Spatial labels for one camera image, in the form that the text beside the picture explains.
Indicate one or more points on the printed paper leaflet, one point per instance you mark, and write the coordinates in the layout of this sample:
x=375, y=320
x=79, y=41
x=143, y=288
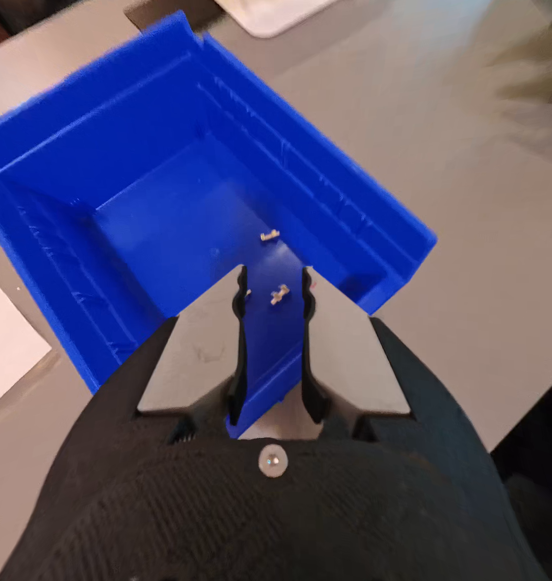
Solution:
x=8, y=340

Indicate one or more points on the large steel hex bolt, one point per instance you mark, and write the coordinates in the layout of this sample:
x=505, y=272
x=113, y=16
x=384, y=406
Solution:
x=279, y=295

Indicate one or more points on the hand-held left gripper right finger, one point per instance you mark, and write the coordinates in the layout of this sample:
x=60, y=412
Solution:
x=357, y=363

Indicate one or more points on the blue plastic bin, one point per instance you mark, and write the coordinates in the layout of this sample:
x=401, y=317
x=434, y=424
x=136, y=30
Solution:
x=167, y=204

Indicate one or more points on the medium steel hex bolt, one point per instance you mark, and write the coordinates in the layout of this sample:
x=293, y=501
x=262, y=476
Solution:
x=270, y=235

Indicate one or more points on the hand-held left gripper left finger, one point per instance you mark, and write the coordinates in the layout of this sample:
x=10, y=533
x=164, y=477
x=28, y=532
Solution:
x=189, y=363

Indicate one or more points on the white stand base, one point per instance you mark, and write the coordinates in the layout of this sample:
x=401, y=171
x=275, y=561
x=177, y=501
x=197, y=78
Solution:
x=276, y=18

